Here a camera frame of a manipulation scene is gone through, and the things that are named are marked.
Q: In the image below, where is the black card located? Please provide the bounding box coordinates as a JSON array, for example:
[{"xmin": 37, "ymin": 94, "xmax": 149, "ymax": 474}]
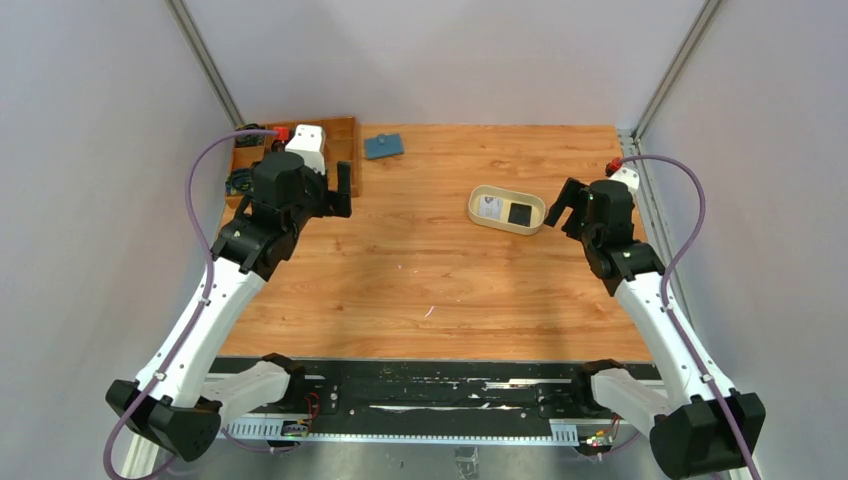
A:
[{"xmin": 507, "ymin": 202, "xmax": 533, "ymax": 228}]

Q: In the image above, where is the blue card holder wallet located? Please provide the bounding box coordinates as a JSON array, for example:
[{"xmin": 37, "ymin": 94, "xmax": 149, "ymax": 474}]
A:
[{"xmin": 364, "ymin": 133, "xmax": 405, "ymax": 160}]

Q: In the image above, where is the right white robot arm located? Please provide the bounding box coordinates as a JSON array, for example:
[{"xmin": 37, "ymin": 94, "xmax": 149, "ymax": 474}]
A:
[{"xmin": 543, "ymin": 168, "xmax": 766, "ymax": 479}]

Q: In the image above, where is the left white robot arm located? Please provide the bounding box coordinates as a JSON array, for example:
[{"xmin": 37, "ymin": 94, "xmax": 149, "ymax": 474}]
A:
[{"xmin": 106, "ymin": 124, "xmax": 352, "ymax": 462}]

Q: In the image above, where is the white printed card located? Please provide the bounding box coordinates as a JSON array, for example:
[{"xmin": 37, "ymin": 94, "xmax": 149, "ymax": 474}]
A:
[{"xmin": 477, "ymin": 195, "xmax": 503, "ymax": 222}]

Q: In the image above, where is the black coiled item bottom-left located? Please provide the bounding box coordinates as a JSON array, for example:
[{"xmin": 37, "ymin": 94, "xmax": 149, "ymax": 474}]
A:
[{"xmin": 225, "ymin": 168, "xmax": 253, "ymax": 196}]

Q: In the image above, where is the black coiled item top-left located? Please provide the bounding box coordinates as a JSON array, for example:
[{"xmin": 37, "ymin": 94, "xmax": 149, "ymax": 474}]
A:
[{"xmin": 234, "ymin": 123, "xmax": 265, "ymax": 148}]

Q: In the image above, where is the cream oval tray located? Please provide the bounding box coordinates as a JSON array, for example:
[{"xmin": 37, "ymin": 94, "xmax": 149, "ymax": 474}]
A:
[{"xmin": 467, "ymin": 185, "xmax": 547, "ymax": 236}]

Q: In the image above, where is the wooden compartment organizer box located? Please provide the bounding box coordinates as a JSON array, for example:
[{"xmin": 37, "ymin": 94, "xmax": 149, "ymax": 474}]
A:
[{"xmin": 230, "ymin": 116, "xmax": 362, "ymax": 197}]

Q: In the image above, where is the black mounting base rail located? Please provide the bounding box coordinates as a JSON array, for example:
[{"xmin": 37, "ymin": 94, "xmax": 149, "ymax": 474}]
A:
[{"xmin": 226, "ymin": 359, "xmax": 613, "ymax": 446}]

